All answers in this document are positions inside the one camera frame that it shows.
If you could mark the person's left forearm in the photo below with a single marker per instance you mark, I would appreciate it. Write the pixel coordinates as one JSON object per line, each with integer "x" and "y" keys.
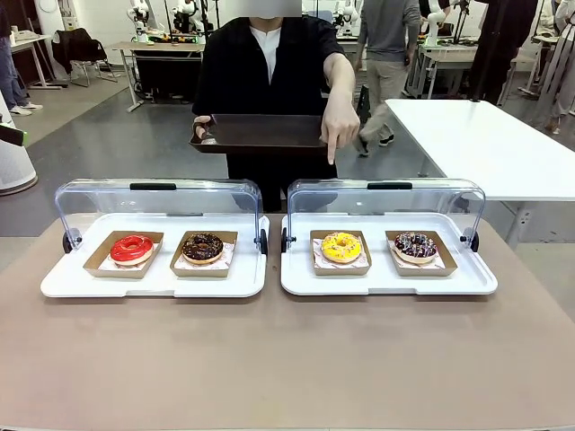
{"x": 339, "y": 78}

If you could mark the black table clamp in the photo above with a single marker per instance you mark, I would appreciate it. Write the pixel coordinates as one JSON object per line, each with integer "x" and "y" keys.
{"x": 476, "y": 100}

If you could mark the bystander in black clothes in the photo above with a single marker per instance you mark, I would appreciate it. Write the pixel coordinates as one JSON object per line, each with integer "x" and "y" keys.
{"x": 498, "y": 49}

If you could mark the black and white background robot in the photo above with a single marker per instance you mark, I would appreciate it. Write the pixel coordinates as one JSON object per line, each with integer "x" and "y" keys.
{"x": 185, "y": 18}

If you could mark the bystander in grey clothes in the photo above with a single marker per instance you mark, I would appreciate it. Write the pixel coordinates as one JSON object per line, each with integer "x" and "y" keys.
{"x": 386, "y": 54}

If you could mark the printed paper liner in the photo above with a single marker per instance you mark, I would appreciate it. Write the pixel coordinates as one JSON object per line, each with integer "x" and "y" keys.
{"x": 442, "y": 262}
{"x": 105, "y": 265}
{"x": 227, "y": 262}
{"x": 318, "y": 258}

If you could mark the dark donut with white drizzle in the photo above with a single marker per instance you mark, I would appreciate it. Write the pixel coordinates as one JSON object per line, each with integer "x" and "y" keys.
{"x": 404, "y": 247}

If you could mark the chocolate sprinkled donut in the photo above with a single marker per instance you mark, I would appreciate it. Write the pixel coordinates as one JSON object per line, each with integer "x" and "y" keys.
{"x": 191, "y": 251}

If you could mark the person torso in black shirt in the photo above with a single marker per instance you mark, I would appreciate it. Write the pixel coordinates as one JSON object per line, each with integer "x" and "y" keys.
{"x": 238, "y": 67}

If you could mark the red frosted donut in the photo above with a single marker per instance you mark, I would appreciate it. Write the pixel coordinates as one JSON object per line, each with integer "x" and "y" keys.
{"x": 96, "y": 267}

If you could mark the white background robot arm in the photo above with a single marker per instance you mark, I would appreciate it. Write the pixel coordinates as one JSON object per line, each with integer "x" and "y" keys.
{"x": 139, "y": 20}

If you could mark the grey background workbench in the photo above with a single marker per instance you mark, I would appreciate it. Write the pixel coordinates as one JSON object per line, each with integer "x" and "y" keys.
{"x": 449, "y": 56}

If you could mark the dark sprinkled donut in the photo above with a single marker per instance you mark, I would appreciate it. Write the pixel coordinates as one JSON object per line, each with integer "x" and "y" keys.
{"x": 427, "y": 271}

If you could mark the white cylindrical air purifier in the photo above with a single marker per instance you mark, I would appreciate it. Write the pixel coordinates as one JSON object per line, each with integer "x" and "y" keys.
{"x": 13, "y": 166}

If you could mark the dark brown serving tray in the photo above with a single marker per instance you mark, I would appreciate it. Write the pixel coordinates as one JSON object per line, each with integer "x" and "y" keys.
{"x": 265, "y": 132}

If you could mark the chocolate frosted donut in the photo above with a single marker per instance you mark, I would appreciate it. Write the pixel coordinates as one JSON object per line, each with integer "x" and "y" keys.
{"x": 202, "y": 272}

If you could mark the person's left hand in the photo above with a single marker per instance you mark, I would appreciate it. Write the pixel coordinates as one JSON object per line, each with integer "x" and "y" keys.
{"x": 340, "y": 125}

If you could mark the white desk with grey legs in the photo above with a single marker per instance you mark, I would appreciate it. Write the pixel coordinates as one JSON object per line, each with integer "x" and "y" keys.
{"x": 31, "y": 42}

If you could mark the black stool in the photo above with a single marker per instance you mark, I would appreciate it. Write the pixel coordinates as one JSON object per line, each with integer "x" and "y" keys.
{"x": 363, "y": 105}

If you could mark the large white table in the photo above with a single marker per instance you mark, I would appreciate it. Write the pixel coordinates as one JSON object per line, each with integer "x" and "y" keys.
{"x": 485, "y": 143}

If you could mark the white display tray base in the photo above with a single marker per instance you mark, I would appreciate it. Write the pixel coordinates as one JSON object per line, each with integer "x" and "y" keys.
{"x": 67, "y": 283}
{"x": 377, "y": 283}

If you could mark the bystander in beige clothes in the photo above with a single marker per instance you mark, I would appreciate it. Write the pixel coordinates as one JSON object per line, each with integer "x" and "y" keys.
{"x": 559, "y": 67}

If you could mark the yellow frosted donut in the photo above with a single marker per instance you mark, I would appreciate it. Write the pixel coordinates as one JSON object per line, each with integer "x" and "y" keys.
{"x": 341, "y": 269}

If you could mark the brown top workbench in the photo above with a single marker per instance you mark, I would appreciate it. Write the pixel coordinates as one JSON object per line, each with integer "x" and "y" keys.
{"x": 153, "y": 46}

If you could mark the bystander in blue jeans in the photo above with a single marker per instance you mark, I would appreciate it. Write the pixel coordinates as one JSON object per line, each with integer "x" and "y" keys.
{"x": 9, "y": 67}

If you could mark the metal frame chair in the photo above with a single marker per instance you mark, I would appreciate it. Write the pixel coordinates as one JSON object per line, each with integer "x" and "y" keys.
{"x": 101, "y": 72}

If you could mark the black jacket on chair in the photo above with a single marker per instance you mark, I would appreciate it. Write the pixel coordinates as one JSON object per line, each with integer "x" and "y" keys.
{"x": 78, "y": 47}

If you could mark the yellow sprinkled donut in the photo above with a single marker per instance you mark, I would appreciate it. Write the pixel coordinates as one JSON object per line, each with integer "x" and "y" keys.
{"x": 330, "y": 249}

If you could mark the red glazed donut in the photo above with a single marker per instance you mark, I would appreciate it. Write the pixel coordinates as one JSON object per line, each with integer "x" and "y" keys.
{"x": 119, "y": 251}

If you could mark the person's right hand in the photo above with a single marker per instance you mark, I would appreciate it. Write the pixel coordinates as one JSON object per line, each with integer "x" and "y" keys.
{"x": 200, "y": 122}

